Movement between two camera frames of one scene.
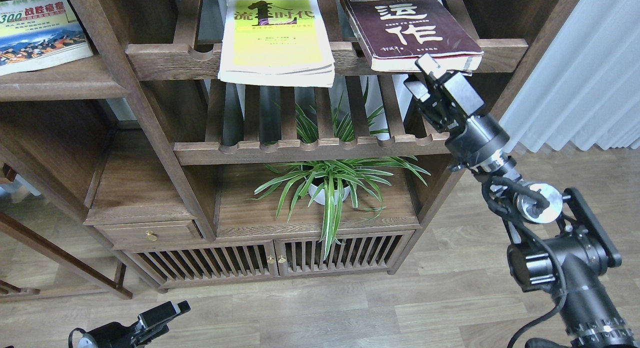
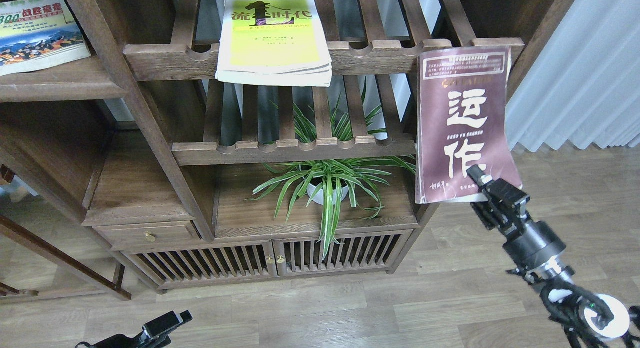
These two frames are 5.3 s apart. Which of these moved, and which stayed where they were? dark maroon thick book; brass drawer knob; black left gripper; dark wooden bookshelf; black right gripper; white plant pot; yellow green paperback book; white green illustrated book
Moved: black left gripper; black right gripper; dark maroon thick book
Stayed: yellow green paperback book; brass drawer knob; white plant pot; white green illustrated book; dark wooden bookshelf
